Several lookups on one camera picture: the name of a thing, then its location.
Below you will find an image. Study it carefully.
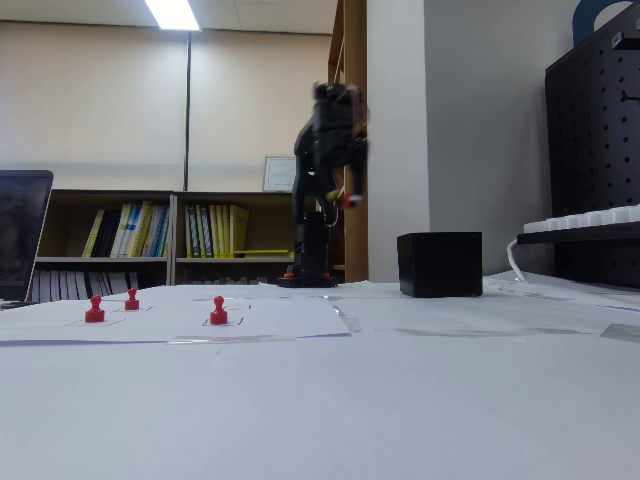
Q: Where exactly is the black strip holder rail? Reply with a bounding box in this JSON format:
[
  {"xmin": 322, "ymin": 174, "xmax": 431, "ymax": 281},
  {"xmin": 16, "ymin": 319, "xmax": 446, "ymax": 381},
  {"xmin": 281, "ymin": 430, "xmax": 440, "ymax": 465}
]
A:
[{"xmin": 516, "ymin": 222, "xmax": 640, "ymax": 246}]

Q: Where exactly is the laptop with dark screen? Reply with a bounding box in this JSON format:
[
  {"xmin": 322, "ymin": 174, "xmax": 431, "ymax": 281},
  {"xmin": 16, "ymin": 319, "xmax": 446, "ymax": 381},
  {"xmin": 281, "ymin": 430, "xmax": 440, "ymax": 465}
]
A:
[{"xmin": 0, "ymin": 169, "xmax": 55, "ymax": 307}]

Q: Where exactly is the thin leaning yellow book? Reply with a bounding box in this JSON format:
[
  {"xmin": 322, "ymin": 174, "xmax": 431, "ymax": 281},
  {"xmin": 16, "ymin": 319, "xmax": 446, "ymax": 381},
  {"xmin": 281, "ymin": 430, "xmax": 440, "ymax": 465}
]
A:
[{"xmin": 81, "ymin": 208, "xmax": 107, "ymax": 259}]

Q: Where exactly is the paper sheet with drawn squares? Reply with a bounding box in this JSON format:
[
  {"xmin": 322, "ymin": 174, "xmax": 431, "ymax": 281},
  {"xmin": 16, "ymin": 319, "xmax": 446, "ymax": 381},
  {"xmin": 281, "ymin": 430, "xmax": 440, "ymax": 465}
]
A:
[{"xmin": 0, "ymin": 293, "xmax": 354, "ymax": 347}]

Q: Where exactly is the tall wooden bookshelf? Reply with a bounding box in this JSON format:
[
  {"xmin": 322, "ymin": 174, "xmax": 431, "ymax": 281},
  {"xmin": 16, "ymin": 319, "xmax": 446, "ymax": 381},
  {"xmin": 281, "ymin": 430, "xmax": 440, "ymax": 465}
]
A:
[{"xmin": 327, "ymin": 0, "xmax": 370, "ymax": 284}]

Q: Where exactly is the rectangular ceiling light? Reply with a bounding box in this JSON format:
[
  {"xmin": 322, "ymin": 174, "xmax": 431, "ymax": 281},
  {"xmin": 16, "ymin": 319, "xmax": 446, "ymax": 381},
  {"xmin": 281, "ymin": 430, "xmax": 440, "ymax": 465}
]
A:
[{"xmin": 143, "ymin": 0, "xmax": 203, "ymax": 33}]

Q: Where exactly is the black pegboard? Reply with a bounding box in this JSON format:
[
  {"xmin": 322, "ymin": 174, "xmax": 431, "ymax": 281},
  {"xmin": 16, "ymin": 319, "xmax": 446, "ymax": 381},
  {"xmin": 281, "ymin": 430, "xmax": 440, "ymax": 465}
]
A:
[{"xmin": 544, "ymin": 3, "xmax": 640, "ymax": 289}]

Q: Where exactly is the framed white certificate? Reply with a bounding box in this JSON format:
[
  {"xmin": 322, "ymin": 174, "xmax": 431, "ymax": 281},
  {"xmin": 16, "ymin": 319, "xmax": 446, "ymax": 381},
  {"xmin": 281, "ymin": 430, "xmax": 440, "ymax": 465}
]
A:
[{"xmin": 263, "ymin": 155, "xmax": 299, "ymax": 193}]

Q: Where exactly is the wide yellow ring binder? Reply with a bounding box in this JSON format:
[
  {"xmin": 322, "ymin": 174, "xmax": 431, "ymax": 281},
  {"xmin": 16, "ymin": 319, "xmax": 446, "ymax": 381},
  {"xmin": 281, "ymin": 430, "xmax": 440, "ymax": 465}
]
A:
[{"xmin": 229, "ymin": 203, "xmax": 250, "ymax": 259}]

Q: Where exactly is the low wooden bookshelf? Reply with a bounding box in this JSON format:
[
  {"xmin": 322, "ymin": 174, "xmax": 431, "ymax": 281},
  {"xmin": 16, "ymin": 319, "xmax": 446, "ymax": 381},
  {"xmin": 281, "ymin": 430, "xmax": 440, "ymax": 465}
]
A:
[
  {"xmin": 33, "ymin": 188, "xmax": 175, "ymax": 302},
  {"xmin": 172, "ymin": 190, "xmax": 297, "ymax": 287}
]

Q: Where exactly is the black box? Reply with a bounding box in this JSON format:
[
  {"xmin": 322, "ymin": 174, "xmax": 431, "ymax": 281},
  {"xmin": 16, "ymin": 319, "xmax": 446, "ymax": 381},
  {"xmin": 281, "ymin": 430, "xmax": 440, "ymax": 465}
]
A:
[{"xmin": 397, "ymin": 231, "xmax": 484, "ymax": 299}]

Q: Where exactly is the white power cable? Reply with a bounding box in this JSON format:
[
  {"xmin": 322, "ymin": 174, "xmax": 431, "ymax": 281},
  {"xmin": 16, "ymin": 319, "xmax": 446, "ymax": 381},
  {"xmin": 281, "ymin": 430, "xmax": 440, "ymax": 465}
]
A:
[{"xmin": 506, "ymin": 237, "xmax": 532, "ymax": 284}]

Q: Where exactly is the dark blue curved panel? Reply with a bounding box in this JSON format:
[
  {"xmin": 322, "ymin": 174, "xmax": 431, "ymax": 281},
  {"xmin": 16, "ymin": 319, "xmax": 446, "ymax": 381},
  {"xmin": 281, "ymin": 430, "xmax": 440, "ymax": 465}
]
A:
[{"xmin": 572, "ymin": 0, "xmax": 637, "ymax": 49}]

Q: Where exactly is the dark vertical wall pole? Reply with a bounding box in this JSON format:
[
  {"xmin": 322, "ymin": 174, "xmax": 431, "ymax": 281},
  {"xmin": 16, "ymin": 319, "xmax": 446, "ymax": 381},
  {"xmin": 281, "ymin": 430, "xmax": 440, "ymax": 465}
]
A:
[{"xmin": 182, "ymin": 30, "xmax": 193, "ymax": 192}]

